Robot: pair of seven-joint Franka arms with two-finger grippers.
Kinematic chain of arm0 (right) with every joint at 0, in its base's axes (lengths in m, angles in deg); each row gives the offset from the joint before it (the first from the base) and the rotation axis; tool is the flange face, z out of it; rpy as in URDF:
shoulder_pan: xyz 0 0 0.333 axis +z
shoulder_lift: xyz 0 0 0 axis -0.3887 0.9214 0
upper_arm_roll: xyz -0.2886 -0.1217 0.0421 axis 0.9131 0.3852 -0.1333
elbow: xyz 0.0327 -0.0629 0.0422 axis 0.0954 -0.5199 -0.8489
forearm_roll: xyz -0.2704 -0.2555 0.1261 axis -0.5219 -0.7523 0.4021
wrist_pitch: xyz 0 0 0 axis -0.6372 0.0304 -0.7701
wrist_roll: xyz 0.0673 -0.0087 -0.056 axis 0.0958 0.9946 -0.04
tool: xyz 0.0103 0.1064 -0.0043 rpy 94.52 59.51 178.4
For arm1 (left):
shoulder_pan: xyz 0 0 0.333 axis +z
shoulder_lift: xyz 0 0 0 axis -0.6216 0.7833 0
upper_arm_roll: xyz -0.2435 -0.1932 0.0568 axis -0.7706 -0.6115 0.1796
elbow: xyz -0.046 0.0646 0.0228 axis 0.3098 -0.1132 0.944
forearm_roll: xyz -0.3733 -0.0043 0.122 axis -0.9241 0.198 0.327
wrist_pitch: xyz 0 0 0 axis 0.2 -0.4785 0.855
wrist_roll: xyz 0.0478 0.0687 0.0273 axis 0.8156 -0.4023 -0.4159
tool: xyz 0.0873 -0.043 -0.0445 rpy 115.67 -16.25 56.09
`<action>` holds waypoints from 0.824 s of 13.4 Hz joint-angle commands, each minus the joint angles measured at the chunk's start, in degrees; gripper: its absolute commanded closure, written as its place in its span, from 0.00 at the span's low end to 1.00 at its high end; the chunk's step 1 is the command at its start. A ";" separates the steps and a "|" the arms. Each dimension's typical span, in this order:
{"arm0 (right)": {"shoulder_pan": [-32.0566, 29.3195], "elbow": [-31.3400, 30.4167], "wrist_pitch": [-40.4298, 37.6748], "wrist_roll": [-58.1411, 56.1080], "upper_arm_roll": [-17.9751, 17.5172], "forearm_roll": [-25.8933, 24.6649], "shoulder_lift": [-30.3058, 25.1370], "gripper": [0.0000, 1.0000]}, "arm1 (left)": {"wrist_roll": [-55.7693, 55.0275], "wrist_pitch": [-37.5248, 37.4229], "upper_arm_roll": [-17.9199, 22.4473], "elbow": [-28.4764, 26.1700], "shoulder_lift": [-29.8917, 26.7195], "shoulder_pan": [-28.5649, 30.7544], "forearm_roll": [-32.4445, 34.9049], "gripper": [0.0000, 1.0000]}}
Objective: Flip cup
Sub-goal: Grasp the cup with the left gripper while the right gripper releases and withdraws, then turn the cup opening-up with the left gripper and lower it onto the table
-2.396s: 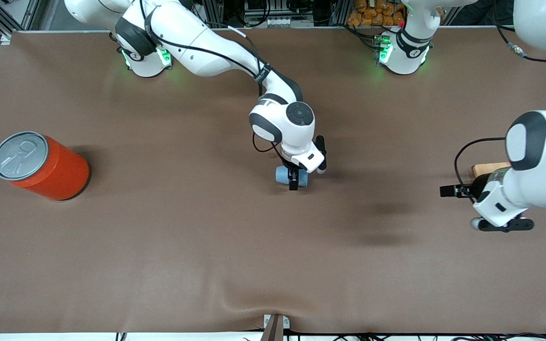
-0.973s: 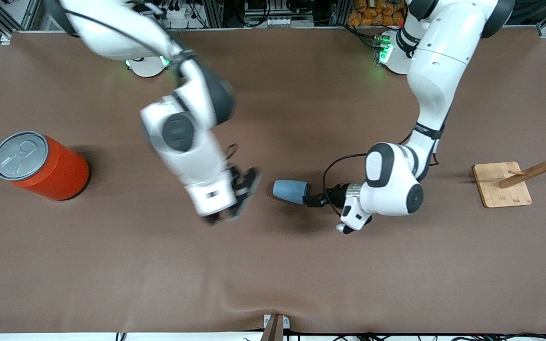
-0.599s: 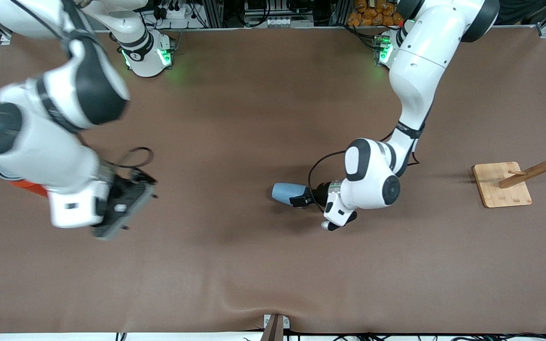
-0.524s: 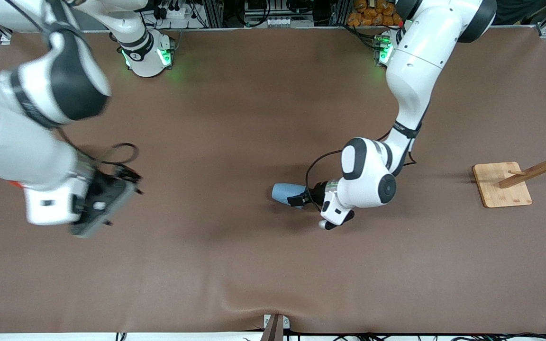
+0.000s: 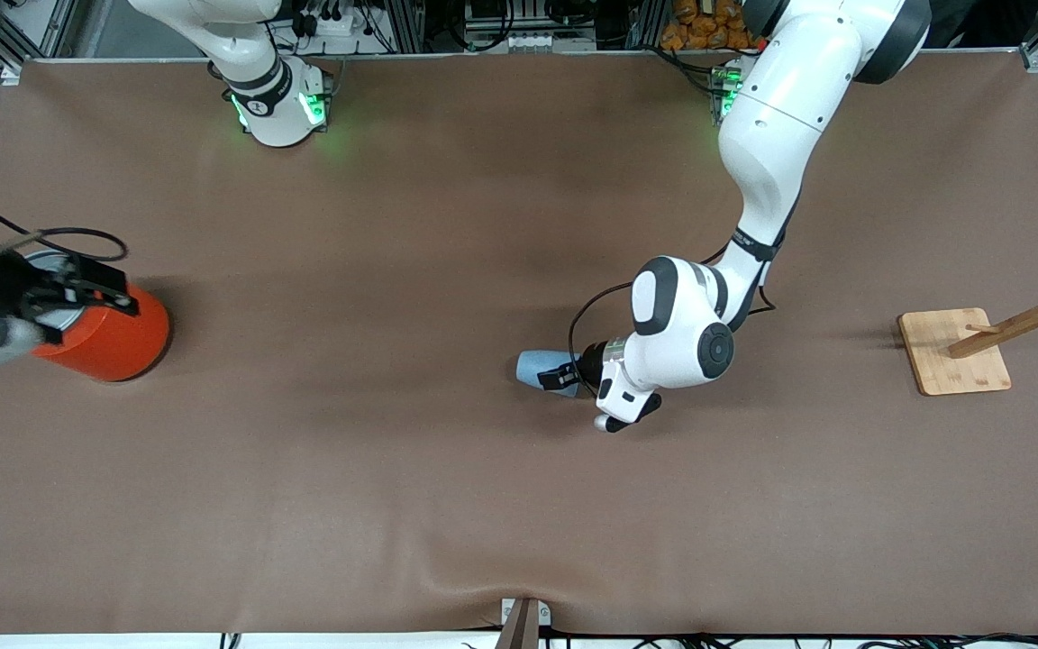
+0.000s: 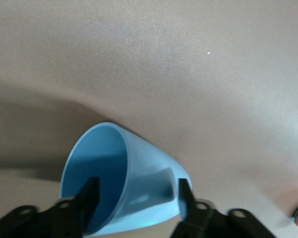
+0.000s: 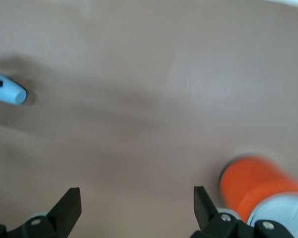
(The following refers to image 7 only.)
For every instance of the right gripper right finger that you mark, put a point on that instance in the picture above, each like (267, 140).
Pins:
(203, 210)

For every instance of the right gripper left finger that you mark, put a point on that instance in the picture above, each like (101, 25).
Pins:
(64, 210)

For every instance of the light blue cup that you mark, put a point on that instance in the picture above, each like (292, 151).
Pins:
(12, 93)

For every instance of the orange can with grey lid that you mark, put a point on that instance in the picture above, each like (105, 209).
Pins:
(250, 183)

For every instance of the brown table mat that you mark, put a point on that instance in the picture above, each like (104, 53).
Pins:
(149, 99)

